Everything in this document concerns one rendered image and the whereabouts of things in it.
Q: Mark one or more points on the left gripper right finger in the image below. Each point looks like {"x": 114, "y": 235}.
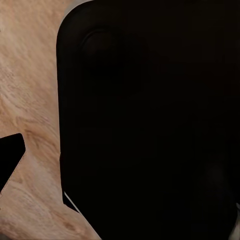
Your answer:
{"x": 232, "y": 148}

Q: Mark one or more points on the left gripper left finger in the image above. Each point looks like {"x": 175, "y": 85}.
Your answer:
{"x": 12, "y": 149}

